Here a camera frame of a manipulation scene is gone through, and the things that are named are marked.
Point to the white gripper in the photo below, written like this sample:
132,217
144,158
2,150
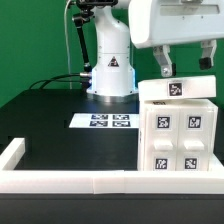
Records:
171,22

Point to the small white cabinet top block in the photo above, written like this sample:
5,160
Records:
178,88

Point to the white cabinet door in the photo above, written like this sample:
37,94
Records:
193,142
161,141

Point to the white cabinet body box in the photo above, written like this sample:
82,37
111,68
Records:
195,106

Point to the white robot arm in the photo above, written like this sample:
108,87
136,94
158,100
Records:
113,78

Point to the white U-shaped fence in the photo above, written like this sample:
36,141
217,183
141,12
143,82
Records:
104,182

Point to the white base tag plate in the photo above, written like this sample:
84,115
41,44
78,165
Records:
104,120

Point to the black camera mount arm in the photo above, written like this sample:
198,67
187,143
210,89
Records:
84,16

